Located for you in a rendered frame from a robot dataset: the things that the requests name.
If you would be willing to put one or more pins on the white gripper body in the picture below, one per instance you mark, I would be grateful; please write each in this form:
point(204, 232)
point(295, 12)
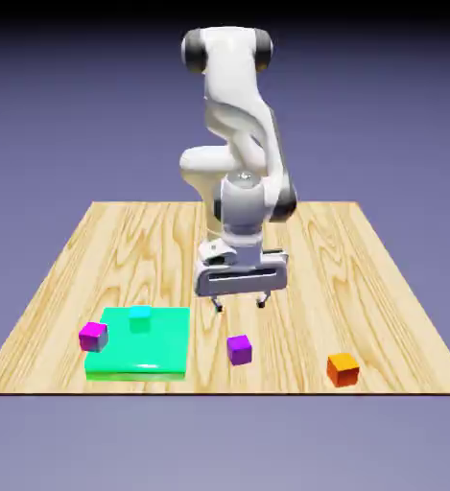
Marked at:
point(243, 284)

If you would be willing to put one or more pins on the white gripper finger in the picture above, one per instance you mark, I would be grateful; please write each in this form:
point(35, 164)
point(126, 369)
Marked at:
point(218, 303)
point(263, 300)

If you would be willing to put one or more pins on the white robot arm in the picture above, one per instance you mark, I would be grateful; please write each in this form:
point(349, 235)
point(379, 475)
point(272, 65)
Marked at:
point(236, 96)

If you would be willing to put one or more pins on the small purple cube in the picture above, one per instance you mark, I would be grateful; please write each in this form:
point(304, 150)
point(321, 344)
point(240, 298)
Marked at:
point(239, 350)

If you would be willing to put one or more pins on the small cyan cube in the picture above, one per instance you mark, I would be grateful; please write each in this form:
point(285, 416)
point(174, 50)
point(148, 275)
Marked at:
point(140, 318)

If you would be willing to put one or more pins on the small orange cube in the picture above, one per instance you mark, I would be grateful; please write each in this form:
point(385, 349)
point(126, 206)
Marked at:
point(342, 369)

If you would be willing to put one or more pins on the small magenta cube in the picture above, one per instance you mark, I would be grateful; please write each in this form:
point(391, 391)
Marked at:
point(93, 336)

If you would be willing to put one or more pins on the large green box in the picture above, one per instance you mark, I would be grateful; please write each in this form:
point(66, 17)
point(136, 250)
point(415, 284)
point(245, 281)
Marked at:
point(147, 345)

